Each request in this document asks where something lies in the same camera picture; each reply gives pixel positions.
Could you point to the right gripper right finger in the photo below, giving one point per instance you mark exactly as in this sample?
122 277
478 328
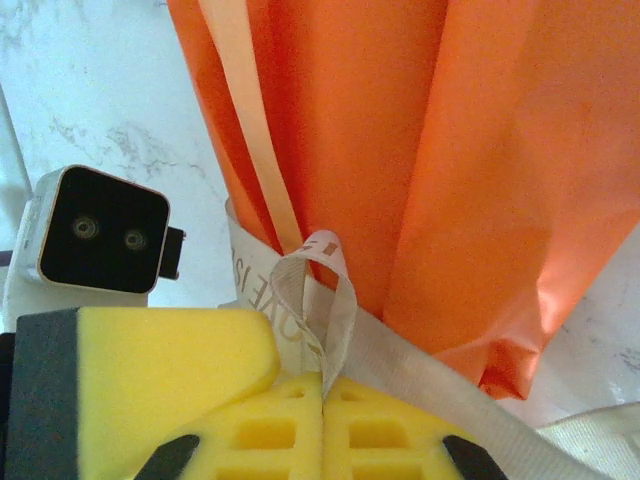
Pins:
390 435

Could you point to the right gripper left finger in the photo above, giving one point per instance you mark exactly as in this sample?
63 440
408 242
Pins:
270 430

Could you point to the orange wrapping paper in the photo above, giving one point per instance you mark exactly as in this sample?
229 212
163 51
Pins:
425 175

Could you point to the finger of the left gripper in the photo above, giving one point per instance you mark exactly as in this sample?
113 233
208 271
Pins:
150 360

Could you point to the cream printed ribbon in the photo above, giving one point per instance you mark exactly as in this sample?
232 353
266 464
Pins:
400 350

